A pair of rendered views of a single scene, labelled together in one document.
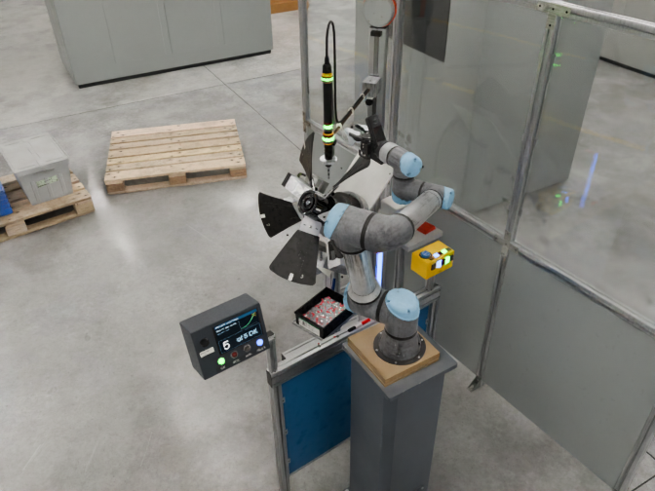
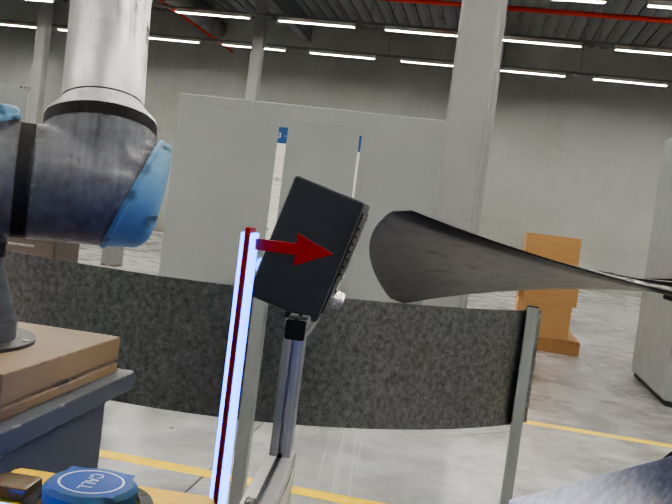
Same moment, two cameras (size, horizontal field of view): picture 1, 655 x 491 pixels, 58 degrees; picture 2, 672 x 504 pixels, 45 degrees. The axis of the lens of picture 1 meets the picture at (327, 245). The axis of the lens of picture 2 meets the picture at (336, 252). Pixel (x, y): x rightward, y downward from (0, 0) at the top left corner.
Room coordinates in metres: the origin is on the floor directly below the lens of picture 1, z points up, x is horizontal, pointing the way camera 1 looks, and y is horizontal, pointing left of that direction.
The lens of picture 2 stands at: (2.30, -0.63, 1.21)
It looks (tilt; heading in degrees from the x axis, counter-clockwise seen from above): 3 degrees down; 128
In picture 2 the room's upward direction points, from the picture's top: 7 degrees clockwise
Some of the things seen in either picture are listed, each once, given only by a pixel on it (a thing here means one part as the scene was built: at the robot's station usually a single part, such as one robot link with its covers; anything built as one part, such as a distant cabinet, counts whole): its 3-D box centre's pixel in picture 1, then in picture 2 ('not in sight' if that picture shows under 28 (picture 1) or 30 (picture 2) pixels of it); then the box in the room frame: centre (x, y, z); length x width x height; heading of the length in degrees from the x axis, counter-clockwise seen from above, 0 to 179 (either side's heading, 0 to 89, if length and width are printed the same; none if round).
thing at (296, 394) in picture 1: (359, 389); not in sight; (1.82, -0.13, 0.45); 0.82 x 0.02 x 0.66; 125
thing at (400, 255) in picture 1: (398, 287); not in sight; (2.58, -0.40, 0.42); 0.04 x 0.04 x 0.83; 35
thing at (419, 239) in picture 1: (402, 225); not in sight; (2.58, -0.40, 0.85); 0.36 x 0.24 x 0.03; 35
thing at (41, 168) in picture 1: (38, 169); not in sight; (4.29, 2.35, 0.31); 0.60 x 0.42 x 0.33; 35
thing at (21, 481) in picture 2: not in sight; (14, 486); (1.99, -0.44, 1.08); 0.02 x 0.02 x 0.01; 35
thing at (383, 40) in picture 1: (372, 191); not in sight; (2.85, -0.26, 0.90); 0.08 x 0.06 x 1.80; 70
